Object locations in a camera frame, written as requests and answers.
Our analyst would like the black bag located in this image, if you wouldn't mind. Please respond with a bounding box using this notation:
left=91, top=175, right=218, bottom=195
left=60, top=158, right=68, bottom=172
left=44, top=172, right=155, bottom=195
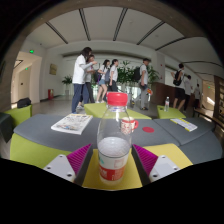
left=16, top=97, right=33, bottom=109

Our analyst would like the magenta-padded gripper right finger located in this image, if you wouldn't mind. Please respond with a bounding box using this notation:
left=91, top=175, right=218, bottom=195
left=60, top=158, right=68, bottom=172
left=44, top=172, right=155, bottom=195
left=130, top=143, right=184, bottom=187

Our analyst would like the lime green seat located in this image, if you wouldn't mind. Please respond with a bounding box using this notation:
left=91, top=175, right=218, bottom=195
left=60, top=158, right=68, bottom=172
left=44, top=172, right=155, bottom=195
left=3, top=104, right=33, bottom=128

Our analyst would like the red-capped clear water bottle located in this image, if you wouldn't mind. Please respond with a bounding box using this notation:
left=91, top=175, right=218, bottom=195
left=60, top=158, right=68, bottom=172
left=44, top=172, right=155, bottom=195
left=96, top=91, right=132, bottom=186

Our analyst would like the wooden shelf unit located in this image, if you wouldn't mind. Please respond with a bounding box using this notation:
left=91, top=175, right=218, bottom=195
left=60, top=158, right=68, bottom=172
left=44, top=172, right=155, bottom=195
left=213, top=75, right=224, bottom=122

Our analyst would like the large lime green table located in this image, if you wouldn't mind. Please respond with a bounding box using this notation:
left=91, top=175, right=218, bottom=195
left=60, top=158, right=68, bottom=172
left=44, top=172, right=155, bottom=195
left=83, top=102, right=153, bottom=120

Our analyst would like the person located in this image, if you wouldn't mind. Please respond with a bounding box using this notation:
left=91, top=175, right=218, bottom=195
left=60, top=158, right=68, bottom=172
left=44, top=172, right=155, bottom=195
left=133, top=57, right=150, bottom=112
left=183, top=74, right=194, bottom=112
left=84, top=54, right=98, bottom=104
left=95, top=59, right=111, bottom=104
left=170, top=63, right=187, bottom=111
left=107, top=58, right=120, bottom=93
left=71, top=46, right=98, bottom=114
left=193, top=83, right=202, bottom=101

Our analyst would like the yellowish wall plaque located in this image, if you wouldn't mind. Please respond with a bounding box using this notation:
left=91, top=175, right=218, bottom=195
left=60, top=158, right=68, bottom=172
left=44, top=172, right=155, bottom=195
left=49, top=63, right=58, bottom=76

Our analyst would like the small lime green table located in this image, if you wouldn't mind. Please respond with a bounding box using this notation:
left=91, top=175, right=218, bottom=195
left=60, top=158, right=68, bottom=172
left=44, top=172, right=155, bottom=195
left=156, top=104, right=187, bottom=120

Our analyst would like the wooden bench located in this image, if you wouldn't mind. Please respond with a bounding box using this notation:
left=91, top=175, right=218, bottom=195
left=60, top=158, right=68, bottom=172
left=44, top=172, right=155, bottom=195
left=193, top=106, right=224, bottom=132

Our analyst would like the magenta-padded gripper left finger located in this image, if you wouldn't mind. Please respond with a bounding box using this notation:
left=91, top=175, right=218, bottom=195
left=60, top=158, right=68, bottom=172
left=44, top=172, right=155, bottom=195
left=42, top=143, right=95, bottom=188

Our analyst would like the white printed magazine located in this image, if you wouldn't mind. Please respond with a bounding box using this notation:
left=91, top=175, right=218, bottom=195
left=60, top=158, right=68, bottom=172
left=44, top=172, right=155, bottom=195
left=50, top=113, right=94, bottom=136

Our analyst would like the small clear water bottle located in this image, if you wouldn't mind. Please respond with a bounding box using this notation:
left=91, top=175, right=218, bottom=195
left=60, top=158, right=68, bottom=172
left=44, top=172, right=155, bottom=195
left=163, top=96, right=171, bottom=113

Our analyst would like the red and white mug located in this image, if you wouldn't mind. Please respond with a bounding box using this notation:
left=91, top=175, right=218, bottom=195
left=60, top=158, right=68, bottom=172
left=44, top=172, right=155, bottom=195
left=120, top=116, right=140, bottom=136

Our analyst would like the dark grey seat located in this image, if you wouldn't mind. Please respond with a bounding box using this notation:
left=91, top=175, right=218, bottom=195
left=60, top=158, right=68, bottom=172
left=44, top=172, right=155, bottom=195
left=0, top=112, right=14, bottom=143

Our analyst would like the potted green plants group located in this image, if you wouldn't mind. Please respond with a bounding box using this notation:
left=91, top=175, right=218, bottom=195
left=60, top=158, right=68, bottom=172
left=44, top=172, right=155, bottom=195
left=61, top=59, right=161, bottom=96

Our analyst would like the yellow and white booklet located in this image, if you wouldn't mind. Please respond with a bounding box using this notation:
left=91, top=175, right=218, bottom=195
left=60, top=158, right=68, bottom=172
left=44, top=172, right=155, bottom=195
left=170, top=117, right=199, bottom=133

